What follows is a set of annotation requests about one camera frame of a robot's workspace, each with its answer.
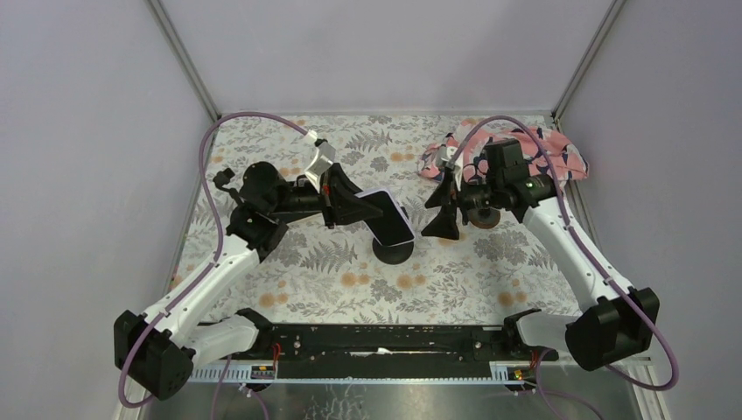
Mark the floral patterned table mat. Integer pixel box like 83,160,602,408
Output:
206,115,579,325

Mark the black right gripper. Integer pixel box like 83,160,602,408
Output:
421,170,503,242

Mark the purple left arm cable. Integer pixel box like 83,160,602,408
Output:
118,112,320,410

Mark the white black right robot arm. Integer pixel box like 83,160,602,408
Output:
422,140,660,371

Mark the pink patterned cloth bag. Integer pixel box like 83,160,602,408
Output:
418,119,589,186

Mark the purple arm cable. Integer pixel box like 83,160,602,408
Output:
118,112,320,410
449,115,681,392

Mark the phone with lavender case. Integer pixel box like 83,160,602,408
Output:
355,187,416,247

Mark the black phone stand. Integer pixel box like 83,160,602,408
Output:
372,239,414,265
213,168,250,221

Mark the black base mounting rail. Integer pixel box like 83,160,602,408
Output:
232,324,544,368

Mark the white slotted cable duct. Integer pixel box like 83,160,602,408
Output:
223,361,533,385

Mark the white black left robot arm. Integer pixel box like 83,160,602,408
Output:
114,162,414,408

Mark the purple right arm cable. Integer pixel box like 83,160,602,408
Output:
449,115,681,392

